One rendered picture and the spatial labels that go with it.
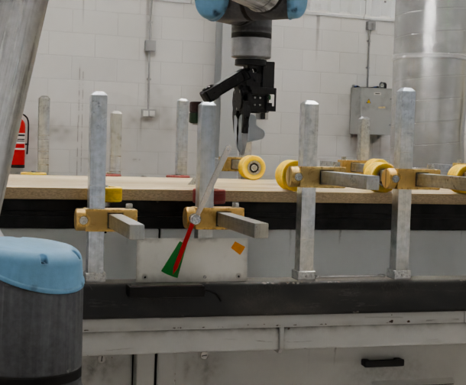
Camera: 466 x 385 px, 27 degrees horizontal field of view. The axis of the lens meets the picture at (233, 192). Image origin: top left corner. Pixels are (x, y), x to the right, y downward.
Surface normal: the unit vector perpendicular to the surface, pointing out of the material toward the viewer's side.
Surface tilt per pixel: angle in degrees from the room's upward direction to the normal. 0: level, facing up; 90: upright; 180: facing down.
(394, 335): 90
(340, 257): 90
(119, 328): 90
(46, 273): 85
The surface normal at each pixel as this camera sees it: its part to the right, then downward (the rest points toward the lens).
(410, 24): -0.75, 0.01
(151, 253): 0.28, 0.06
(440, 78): 0.07, 0.05
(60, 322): 0.69, 0.06
